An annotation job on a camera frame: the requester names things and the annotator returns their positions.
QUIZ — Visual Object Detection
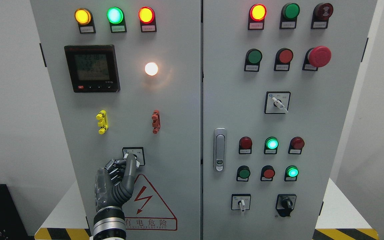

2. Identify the red push button upper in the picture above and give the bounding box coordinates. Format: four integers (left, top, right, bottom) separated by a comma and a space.
273, 48, 294, 71

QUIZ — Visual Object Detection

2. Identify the clear white indicator lamp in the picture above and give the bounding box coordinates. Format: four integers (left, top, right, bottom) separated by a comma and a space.
144, 62, 159, 76

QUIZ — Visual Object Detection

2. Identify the red electric hazard sticker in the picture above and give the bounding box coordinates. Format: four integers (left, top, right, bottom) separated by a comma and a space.
122, 174, 177, 231

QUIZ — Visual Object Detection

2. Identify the dark red buzzer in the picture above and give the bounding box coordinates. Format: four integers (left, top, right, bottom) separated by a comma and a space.
311, 3, 334, 29

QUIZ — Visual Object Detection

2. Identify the red lit indicator right door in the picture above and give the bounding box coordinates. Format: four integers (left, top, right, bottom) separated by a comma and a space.
247, 4, 267, 30

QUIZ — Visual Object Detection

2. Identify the yellow terminal connector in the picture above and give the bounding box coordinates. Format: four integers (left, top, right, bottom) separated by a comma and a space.
96, 110, 109, 135

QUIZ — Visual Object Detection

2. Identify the red emergency stop button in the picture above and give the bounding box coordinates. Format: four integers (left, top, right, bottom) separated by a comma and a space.
303, 46, 332, 71

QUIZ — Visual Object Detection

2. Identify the lit green push button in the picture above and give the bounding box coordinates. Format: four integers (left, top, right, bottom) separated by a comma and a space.
284, 165, 299, 181

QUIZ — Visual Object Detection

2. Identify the lit green indicator middle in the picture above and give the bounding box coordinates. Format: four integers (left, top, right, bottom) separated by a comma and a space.
264, 136, 279, 154

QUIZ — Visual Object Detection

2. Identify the green push button lower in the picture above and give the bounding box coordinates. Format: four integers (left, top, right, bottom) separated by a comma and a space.
236, 165, 251, 181

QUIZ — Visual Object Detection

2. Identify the green push button upper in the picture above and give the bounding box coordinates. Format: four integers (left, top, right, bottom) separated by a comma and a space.
244, 48, 262, 72

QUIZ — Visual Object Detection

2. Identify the black digital power meter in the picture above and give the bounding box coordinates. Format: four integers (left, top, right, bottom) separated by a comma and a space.
64, 44, 121, 93

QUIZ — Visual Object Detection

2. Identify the red terminal connector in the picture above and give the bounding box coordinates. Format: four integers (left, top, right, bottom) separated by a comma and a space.
151, 110, 161, 134

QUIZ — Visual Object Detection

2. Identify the green indicator light top left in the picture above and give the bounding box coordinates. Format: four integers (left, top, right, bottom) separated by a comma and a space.
107, 7, 127, 33

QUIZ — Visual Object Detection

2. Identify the white selector switch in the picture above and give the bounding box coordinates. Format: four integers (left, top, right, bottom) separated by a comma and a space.
231, 194, 251, 212
264, 91, 291, 114

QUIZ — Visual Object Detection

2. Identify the black selector switch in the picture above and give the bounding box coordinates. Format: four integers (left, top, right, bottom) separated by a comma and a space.
275, 194, 297, 217

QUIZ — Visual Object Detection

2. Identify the dark red indicator right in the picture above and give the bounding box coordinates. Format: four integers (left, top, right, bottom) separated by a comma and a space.
288, 136, 305, 155

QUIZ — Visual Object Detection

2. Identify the white selector switch lower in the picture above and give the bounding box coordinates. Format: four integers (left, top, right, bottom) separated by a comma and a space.
231, 194, 251, 212

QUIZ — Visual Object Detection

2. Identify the green indicator top right door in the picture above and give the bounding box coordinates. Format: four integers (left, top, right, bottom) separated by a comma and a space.
279, 3, 300, 29

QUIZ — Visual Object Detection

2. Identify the grey cabinet door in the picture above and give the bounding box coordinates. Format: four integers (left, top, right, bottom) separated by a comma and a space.
203, 0, 377, 240
31, 0, 201, 240

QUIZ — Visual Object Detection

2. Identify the white platform with hazard stripes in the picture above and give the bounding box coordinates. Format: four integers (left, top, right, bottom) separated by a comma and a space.
34, 180, 379, 240

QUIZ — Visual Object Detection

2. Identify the red push button lower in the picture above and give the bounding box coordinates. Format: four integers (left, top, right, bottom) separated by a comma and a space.
260, 165, 276, 181

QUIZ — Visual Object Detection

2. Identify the red push button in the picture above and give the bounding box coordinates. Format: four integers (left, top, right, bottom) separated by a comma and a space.
273, 48, 294, 71
260, 165, 276, 181

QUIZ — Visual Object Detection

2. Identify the grey left cabinet door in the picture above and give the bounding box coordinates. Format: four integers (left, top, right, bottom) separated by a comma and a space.
31, 0, 201, 240

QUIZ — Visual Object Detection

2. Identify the red indicator light top left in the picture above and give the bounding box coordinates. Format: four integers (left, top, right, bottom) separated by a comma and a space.
138, 6, 157, 32

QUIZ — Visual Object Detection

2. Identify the white rotary light switch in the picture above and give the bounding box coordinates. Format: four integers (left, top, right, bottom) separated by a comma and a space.
122, 146, 145, 166

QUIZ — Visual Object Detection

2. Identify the dark red indicator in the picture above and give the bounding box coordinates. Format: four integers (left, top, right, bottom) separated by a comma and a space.
239, 136, 253, 154
288, 136, 305, 155

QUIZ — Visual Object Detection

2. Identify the grey right cabinet door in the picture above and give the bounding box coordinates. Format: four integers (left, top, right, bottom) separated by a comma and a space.
203, 0, 377, 240

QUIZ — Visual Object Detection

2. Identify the yellow indicator light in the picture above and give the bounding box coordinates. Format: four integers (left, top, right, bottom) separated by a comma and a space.
74, 8, 96, 34

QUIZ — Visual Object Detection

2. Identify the white selector switch upper right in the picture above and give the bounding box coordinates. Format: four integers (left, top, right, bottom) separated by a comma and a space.
264, 91, 291, 114

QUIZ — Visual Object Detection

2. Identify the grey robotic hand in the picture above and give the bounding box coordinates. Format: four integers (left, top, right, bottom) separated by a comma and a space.
95, 153, 140, 211

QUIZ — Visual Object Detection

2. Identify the dark red indicator left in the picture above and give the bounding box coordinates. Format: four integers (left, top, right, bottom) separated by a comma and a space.
239, 136, 253, 154

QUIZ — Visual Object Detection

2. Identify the silver door handle lock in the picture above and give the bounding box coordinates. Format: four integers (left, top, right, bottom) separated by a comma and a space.
213, 128, 227, 172

